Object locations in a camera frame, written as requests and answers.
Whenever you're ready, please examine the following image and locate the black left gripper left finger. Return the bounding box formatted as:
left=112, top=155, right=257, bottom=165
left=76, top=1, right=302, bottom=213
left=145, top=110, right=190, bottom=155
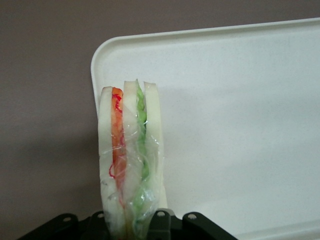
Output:
left=17, top=211, right=112, bottom=240

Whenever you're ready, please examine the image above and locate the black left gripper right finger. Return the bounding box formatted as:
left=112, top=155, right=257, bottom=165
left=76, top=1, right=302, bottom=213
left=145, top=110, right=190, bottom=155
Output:
left=146, top=209, right=239, bottom=240

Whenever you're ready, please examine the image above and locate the cream rectangular tray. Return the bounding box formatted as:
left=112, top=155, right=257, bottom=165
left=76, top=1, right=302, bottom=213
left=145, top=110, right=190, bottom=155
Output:
left=90, top=17, right=320, bottom=240

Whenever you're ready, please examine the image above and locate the triangle sandwich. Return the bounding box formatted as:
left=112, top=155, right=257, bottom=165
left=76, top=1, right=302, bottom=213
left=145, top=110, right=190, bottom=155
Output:
left=97, top=78, right=168, bottom=240

